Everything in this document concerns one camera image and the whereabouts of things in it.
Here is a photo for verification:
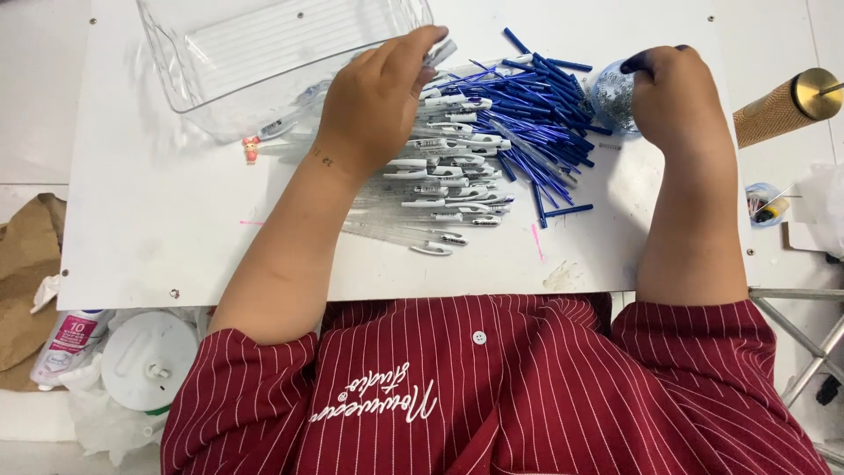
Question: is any small black object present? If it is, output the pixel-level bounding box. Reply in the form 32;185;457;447
815;375;843;406

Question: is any white cardboard piece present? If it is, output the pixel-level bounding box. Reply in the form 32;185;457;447
782;221;833;254

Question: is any single clear pen barrel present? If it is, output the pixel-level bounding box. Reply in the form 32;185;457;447
423;38;460;69

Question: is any red striped shirt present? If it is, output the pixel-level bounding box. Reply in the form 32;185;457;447
160;293;833;475

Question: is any pink white wipes packet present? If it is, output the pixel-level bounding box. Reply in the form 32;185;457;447
29;308;114;391

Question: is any white round container lid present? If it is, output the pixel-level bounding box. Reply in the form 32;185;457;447
100;310;200;414

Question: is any pile of blue pen refills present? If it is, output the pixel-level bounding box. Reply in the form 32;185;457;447
432;26;615;230

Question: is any person's left hand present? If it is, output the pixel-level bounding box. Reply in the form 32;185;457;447
314;25;452;183

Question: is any translucent white plastic bag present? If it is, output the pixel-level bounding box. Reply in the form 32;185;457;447
794;161;844;259

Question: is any person's right hand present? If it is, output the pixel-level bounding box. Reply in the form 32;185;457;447
620;44;735;154

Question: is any small blue cup of tools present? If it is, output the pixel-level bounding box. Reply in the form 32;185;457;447
745;183;803;229

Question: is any white work board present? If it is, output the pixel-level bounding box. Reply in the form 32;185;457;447
56;0;757;311

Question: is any pile of clear white-clip pens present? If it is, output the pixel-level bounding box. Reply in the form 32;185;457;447
342;56;517;258

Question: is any blue clear cup of springs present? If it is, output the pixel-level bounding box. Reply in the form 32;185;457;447
589;59;644;137

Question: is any crumpled white tissue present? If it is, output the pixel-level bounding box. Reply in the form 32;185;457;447
29;274;62;315

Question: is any crumpled white plastic bag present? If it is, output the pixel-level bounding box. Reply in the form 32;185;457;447
59;353;174;467

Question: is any brown paper bag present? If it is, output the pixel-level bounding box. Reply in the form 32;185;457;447
0;193;68;391

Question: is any brass-tipped cork roller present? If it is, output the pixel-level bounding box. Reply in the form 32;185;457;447
732;67;844;150

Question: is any grey metal frame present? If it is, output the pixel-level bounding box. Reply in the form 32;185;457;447
748;287;844;410

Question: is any clear plastic tray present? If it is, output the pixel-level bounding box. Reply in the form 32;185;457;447
135;0;436;143

